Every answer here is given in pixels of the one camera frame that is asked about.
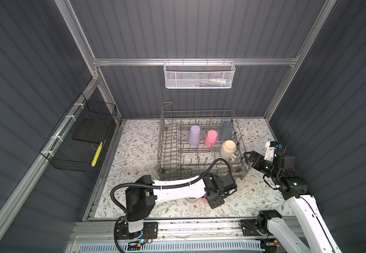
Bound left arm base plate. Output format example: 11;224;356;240
114;220;159;240

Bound black corrugated cable hose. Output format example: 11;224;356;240
110;157;233;253

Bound light purple cup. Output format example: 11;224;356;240
187;125;201;146

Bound beige cup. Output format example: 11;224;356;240
186;198;198;203

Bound white ventilated front panel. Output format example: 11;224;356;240
78;239;264;253

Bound black wire wall basket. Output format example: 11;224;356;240
40;94;120;172

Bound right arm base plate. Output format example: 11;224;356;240
238;219;262;237

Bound white mesh wall basket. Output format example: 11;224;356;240
163;61;236;89

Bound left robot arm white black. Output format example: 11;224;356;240
125;173;237;234

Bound yellow brush in basket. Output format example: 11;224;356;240
91;142;104;167

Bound grey wire dish rack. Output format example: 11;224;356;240
156;102;250;180

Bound white cup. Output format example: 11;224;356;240
220;140;237;162

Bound blue transparent cup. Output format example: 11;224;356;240
218;121;234;143

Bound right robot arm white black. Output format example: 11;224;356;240
244;148;341;253

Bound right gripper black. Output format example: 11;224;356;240
244;150;279;181

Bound items in white basket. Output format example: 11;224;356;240
190;78;231;89

